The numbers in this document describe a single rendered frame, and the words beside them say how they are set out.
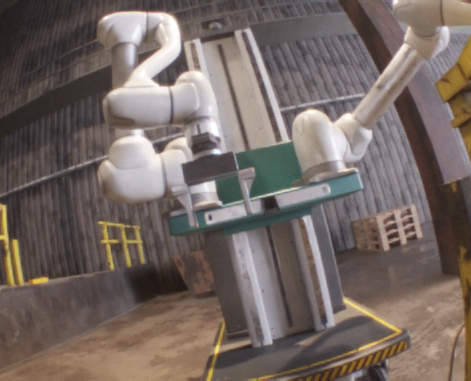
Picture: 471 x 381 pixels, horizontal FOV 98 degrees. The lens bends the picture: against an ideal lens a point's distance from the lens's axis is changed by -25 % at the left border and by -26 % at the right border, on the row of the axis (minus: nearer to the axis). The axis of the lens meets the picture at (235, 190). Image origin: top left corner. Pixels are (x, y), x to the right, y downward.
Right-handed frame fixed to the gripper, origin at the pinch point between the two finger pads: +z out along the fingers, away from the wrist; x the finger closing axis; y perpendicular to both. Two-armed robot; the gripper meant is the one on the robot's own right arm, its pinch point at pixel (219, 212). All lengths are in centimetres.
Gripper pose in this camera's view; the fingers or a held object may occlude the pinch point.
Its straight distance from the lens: 64.9
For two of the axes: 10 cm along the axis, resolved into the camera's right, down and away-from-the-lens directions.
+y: 0.4, 1.8, 9.8
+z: 2.3, 9.6, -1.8
